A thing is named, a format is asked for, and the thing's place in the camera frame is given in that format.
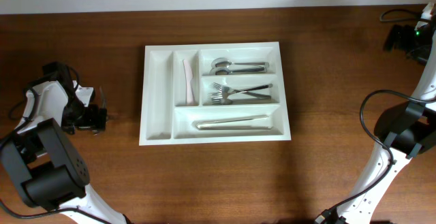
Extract pink plastic knife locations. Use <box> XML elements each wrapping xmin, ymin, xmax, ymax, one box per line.
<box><xmin>183</xmin><ymin>59</ymin><xmax>194</xmax><ymax>106</ymax></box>

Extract small metal teaspoon right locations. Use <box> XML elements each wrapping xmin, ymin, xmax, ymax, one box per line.
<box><xmin>99</xmin><ymin>86</ymin><xmax>109</xmax><ymax>122</ymax></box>

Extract white cutlery tray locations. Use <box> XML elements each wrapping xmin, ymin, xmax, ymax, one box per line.
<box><xmin>139</xmin><ymin>42</ymin><xmax>291</xmax><ymax>146</ymax></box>

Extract metal tweezers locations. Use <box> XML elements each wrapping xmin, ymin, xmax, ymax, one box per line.
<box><xmin>193</xmin><ymin>114</ymin><xmax>273</xmax><ymax>131</ymax></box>

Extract large metal spoon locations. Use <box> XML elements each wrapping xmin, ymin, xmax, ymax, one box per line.
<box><xmin>211</xmin><ymin>57</ymin><xmax>269</xmax><ymax>67</ymax></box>
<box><xmin>209</xmin><ymin>67</ymin><xmax>266</xmax><ymax>76</ymax></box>

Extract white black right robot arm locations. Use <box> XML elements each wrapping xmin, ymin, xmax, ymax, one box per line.
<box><xmin>315</xmin><ymin>22</ymin><xmax>435</xmax><ymax>223</ymax></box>

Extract metal fork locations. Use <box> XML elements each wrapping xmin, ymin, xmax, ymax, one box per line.
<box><xmin>211</xmin><ymin>82</ymin><xmax>273</xmax><ymax>99</ymax></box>
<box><xmin>211</xmin><ymin>84</ymin><xmax>274</xmax><ymax>99</ymax></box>
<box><xmin>211</xmin><ymin>97</ymin><xmax>272</xmax><ymax>106</ymax></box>

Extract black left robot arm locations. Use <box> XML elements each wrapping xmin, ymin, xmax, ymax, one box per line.
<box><xmin>1</xmin><ymin>62</ymin><xmax>130</xmax><ymax>223</ymax></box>

